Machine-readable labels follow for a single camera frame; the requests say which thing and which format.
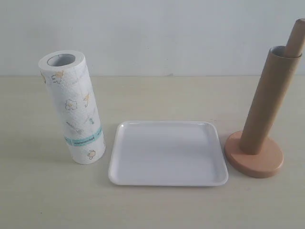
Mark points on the printed white paper towel roll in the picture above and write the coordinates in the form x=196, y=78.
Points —
x=68, y=82

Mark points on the brown cardboard tube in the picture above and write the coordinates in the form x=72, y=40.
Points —
x=274, y=81

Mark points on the wooden paper towel holder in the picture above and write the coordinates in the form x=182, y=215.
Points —
x=270, y=159

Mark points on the white rectangular plastic tray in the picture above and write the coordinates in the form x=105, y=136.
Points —
x=167, y=153

